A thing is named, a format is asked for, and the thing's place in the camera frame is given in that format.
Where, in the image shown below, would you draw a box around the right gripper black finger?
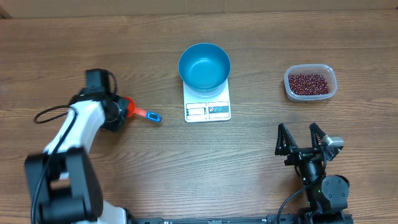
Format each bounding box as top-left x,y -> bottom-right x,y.
275,123 -> 298,156
309,123 -> 326,149

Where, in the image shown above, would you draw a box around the orange scoop with blue handle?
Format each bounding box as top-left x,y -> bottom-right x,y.
124,97 -> 162,123

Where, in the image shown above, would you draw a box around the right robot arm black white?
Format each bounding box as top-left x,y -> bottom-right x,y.
275,123 -> 353,223

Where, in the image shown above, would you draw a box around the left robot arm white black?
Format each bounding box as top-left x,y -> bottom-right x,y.
24,93 -> 135,223

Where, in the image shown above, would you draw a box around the white digital kitchen scale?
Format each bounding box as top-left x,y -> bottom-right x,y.
183,80 -> 231,123

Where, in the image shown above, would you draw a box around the blue metal bowl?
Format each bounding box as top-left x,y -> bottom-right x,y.
178,42 -> 231,93

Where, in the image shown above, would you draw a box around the red beans in container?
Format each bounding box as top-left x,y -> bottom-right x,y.
288,73 -> 330,96

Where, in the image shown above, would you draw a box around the clear plastic food container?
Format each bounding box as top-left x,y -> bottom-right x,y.
284,64 -> 338,102

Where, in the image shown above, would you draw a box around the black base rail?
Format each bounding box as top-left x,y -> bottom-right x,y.
128,214 -> 354,224

